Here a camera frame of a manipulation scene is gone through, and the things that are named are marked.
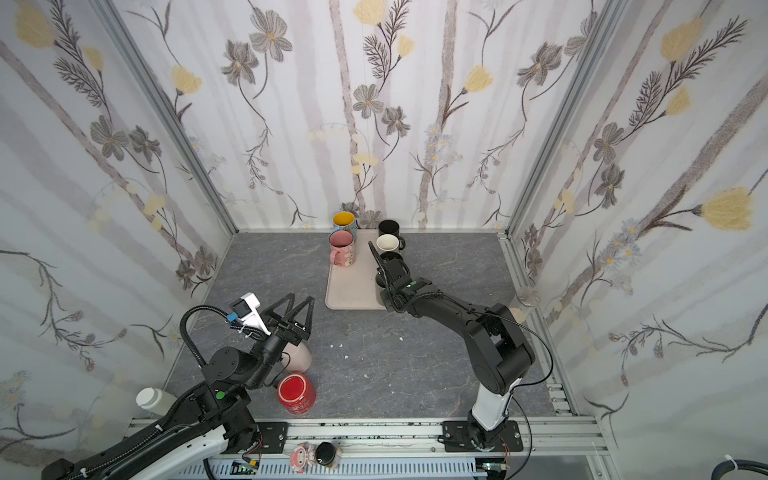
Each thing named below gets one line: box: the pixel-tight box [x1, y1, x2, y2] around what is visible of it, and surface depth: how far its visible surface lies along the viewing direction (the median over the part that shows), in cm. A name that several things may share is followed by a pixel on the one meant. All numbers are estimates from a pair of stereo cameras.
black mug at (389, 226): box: [378, 219, 405, 243], surface depth 113 cm
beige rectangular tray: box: [325, 229, 387, 311], surface depth 107 cm
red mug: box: [276, 372, 317, 415], surface depth 76 cm
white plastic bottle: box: [135, 387, 178, 416], surface depth 74 cm
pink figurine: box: [290, 442, 316, 475], surface depth 70 cm
